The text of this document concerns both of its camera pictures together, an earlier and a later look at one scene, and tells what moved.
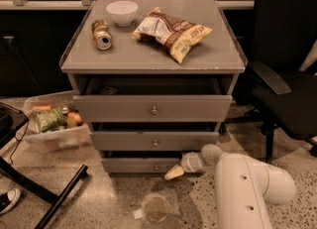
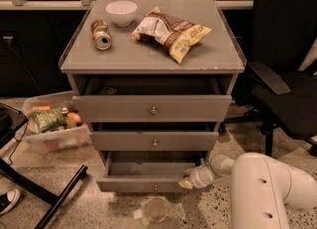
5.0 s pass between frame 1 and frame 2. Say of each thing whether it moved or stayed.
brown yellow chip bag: stayed
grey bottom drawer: moved
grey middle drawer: stayed
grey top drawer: stayed
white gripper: moved
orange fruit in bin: stayed
